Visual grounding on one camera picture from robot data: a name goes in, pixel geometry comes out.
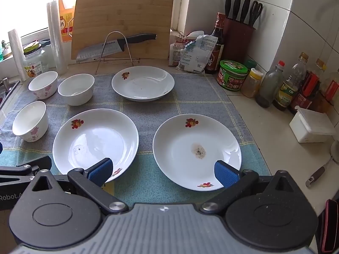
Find white plastic container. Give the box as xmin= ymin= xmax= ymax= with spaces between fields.
xmin=289 ymin=106 xmax=337 ymax=143

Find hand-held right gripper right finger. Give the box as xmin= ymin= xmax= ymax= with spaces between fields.
xmin=199 ymin=160 xmax=302 ymax=215

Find black kitchen scissors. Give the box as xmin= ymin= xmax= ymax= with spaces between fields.
xmin=249 ymin=0 xmax=263 ymax=27

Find yellow cooking wine bottle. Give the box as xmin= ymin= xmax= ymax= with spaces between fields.
xmin=54 ymin=0 xmax=76 ymax=43

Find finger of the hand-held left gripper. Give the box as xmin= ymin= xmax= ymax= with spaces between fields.
xmin=0 ymin=156 xmax=52 ymax=176

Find dark soy sauce bottle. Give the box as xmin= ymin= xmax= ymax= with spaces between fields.
xmin=204 ymin=12 xmax=225 ymax=75

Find dark bottle red handle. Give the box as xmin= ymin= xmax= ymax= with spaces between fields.
xmin=289 ymin=58 xmax=327 ymax=114

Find clear plastic film roll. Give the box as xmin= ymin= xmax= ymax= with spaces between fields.
xmin=47 ymin=0 xmax=69 ymax=76

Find white bowl pink flowers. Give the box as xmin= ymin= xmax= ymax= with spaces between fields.
xmin=12 ymin=101 xmax=49 ymax=142
xmin=28 ymin=71 xmax=59 ymax=100

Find metal wire rack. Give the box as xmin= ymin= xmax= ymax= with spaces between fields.
xmin=94 ymin=31 xmax=141 ymax=75

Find black handled kitchen knife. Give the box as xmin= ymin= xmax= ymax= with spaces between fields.
xmin=76 ymin=33 xmax=157 ymax=63

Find yellow lid spice jar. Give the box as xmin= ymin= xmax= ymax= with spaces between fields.
xmin=240 ymin=68 xmax=264 ymax=98

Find red cap glass bottle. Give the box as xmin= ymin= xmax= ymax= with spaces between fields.
xmin=255 ymin=60 xmax=286 ymax=109

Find dark red knife block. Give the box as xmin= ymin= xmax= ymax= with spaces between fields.
xmin=222 ymin=18 xmax=257 ymax=64

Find glass jar yellow-green lid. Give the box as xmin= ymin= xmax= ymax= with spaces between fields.
xmin=22 ymin=41 xmax=49 ymax=78

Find plain white bowl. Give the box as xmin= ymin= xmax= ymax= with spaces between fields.
xmin=57 ymin=73 xmax=95 ymax=106

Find bamboo cutting board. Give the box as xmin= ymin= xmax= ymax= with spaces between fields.
xmin=71 ymin=0 xmax=175 ymax=61

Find stainless steel sink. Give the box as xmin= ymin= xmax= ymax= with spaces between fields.
xmin=0 ymin=77 xmax=21 ymax=117

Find grey checked cloth mat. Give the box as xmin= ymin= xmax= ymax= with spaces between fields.
xmin=0 ymin=73 xmax=272 ymax=212

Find green lid sauce jar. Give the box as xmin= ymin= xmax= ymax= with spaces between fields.
xmin=217 ymin=59 xmax=249 ymax=92

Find dark red flat object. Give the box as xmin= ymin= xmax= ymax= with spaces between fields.
xmin=319 ymin=199 xmax=338 ymax=253

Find white plastic bag roll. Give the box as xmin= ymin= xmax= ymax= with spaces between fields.
xmin=7 ymin=29 xmax=28 ymax=81

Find stained white floral plate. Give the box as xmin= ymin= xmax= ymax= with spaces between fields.
xmin=153 ymin=114 xmax=242 ymax=192

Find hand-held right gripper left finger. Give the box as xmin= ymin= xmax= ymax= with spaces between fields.
xmin=32 ymin=158 xmax=129 ymax=215

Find white crumpled packet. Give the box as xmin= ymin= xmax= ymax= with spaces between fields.
xmin=178 ymin=35 xmax=218 ymax=72

